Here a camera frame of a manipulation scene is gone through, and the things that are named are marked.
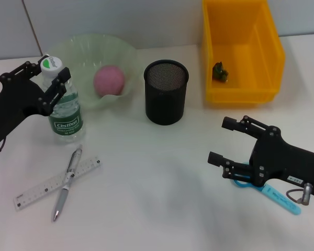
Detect clear plastic ruler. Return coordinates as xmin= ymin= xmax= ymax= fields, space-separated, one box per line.
xmin=13 ymin=156 xmax=102 ymax=212

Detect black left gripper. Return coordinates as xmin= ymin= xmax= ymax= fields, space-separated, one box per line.
xmin=0 ymin=54 xmax=71 ymax=144

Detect clear green-label water bottle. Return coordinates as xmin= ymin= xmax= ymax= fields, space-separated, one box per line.
xmin=40 ymin=55 xmax=86 ymax=144

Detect pink peach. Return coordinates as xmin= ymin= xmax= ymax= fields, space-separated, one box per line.
xmin=93 ymin=64 xmax=126 ymax=96

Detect translucent green fruit plate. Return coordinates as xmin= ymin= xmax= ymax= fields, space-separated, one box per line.
xmin=46 ymin=33 xmax=142 ymax=112

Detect black mesh pen holder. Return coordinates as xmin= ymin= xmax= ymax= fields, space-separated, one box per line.
xmin=143 ymin=60 xmax=189 ymax=126

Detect green plastic wrapper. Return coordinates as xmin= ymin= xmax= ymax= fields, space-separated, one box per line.
xmin=211 ymin=61 xmax=230 ymax=83

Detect silver ballpoint pen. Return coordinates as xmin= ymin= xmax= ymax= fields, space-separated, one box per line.
xmin=51 ymin=144 xmax=84 ymax=222

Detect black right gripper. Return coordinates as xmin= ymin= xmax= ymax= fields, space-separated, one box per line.
xmin=207 ymin=115 xmax=314 ymax=201

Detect yellow plastic bin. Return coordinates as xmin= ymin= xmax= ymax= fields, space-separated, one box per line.
xmin=201 ymin=0 xmax=286 ymax=108

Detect dark right wrist cable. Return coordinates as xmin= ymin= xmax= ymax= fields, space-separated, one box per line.
xmin=285 ymin=188 xmax=304 ymax=204

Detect blue scissors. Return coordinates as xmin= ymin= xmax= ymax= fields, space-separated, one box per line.
xmin=231 ymin=162 xmax=302 ymax=215

